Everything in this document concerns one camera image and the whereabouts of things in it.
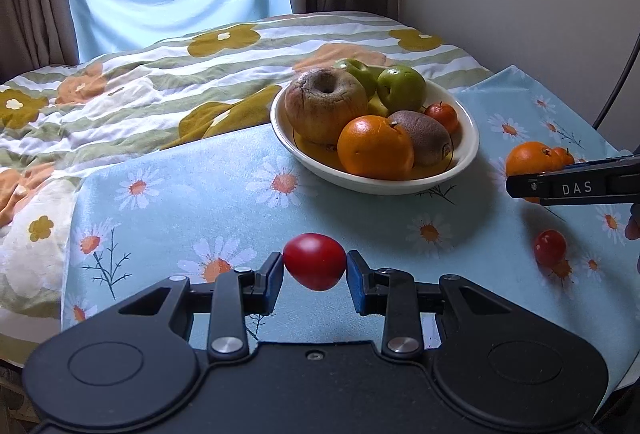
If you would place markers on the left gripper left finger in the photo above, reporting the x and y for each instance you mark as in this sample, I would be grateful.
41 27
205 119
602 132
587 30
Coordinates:
236 294

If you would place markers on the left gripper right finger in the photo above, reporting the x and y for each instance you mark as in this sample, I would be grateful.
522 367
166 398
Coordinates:
392 294

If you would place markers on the red cherry tomato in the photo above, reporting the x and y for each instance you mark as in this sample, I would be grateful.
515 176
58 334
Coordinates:
316 261
549 248

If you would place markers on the large orange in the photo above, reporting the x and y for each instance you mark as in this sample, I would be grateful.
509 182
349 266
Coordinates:
369 146
532 158

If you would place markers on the brown kiwi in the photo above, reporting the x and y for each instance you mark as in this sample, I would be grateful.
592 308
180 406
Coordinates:
431 141

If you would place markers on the green apple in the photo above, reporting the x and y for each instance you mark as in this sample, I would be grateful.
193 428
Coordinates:
366 75
401 88

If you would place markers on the large yellowish wrinkled apple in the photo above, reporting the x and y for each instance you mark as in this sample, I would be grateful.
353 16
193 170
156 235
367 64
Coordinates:
320 102

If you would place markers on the blue daisy tablecloth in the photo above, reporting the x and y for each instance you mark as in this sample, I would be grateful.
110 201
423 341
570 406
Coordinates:
199 209

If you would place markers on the cream ceramic bowl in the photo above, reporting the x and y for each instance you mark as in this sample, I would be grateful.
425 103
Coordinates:
322 160

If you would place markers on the floral striped duvet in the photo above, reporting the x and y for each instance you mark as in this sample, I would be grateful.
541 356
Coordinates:
59 123

